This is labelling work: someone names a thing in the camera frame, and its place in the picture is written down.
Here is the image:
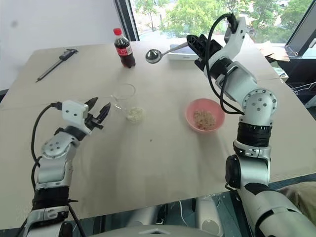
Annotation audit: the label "clear glass mug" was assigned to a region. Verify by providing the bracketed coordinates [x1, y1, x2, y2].
[110, 83, 145, 124]

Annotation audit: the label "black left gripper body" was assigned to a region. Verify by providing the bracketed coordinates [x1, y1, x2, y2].
[84, 113, 105, 131]

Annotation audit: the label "cola bottle with red cap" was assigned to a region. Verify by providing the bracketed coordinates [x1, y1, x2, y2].
[113, 28, 136, 69]

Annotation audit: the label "pink bowl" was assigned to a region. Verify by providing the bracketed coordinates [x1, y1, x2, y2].
[185, 98, 226, 133]

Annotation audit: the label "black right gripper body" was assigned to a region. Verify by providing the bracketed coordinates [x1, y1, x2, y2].
[194, 39, 222, 72]

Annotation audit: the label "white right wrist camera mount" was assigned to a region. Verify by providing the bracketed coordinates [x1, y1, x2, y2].
[209, 16, 248, 61]

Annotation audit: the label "silver metal spoon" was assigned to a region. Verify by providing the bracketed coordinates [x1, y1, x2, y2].
[145, 41, 190, 65]

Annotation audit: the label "brown cardboard piece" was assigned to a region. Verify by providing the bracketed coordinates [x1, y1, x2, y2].
[257, 40, 291, 63]

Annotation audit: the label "dark window frame post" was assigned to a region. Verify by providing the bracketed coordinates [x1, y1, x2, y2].
[122, 0, 140, 41]

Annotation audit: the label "oatmeal in pink bowl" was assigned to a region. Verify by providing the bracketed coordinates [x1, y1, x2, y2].
[193, 110, 217, 130]

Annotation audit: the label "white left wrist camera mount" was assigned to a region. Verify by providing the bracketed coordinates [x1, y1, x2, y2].
[61, 100, 92, 136]

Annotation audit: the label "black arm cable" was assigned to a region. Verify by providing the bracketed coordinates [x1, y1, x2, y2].
[206, 12, 245, 115]
[30, 101, 82, 237]

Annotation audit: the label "flat white box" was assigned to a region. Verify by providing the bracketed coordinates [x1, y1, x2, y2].
[168, 44, 201, 61]

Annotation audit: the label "black digital caliper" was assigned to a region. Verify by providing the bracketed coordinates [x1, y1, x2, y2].
[36, 48, 79, 83]

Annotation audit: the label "brown padded cushion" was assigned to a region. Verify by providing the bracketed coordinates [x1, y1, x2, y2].
[276, 181, 316, 219]

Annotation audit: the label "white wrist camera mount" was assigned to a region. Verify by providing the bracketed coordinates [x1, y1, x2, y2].
[209, 16, 248, 61]
[61, 100, 92, 136]

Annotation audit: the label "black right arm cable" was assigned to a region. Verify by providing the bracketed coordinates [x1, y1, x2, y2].
[206, 12, 245, 115]

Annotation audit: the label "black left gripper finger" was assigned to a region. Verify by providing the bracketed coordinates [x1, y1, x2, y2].
[86, 97, 99, 116]
[98, 102, 111, 123]

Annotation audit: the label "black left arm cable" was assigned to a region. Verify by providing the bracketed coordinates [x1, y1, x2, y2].
[30, 101, 82, 237]

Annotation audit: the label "thin white cables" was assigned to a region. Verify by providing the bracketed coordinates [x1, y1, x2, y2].
[287, 82, 316, 95]

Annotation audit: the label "grey rounded robot body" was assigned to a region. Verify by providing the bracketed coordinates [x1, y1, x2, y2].
[81, 194, 257, 237]

